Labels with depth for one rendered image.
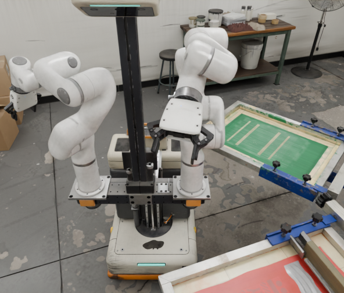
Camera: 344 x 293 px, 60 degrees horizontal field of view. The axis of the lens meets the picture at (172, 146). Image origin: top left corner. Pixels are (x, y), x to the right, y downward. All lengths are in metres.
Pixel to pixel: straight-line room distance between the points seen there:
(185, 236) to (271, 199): 1.06
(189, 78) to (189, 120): 0.13
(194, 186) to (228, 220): 1.46
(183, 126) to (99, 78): 0.34
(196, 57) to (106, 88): 0.33
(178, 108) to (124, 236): 1.59
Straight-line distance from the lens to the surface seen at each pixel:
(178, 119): 0.73
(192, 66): 0.77
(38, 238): 2.76
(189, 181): 1.23
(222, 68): 0.78
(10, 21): 4.24
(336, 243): 1.49
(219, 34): 1.03
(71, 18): 4.21
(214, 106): 1.12
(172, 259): 2.11
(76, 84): 0.90
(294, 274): 1.36
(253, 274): 1.31
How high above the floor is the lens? 2.07
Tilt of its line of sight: 37 degrees down
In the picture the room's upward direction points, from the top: straight up
